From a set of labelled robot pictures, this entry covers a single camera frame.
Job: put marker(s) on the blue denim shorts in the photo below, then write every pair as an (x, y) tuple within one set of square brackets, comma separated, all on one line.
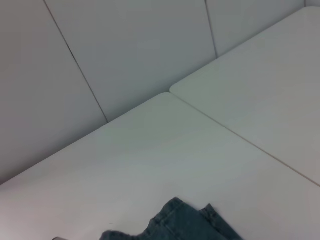
[(180, 222)]

